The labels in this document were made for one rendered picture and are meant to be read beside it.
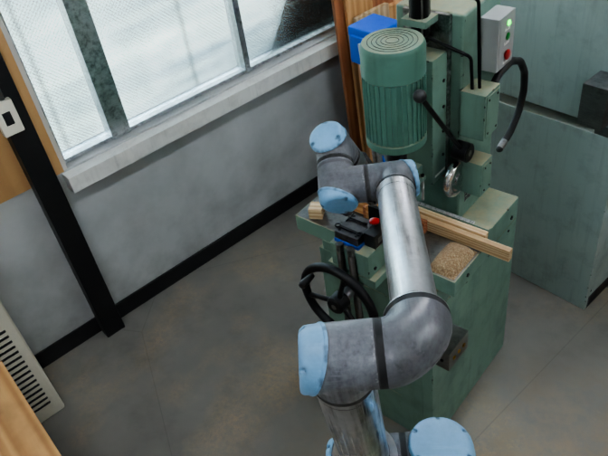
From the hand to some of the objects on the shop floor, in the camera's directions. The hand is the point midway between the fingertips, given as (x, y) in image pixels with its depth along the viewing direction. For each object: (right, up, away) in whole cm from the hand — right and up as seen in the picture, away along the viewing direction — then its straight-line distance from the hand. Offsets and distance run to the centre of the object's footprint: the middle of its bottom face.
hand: (371, 204), depth 185 cm
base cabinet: (+30, -66, +86) cm, 113 cm away
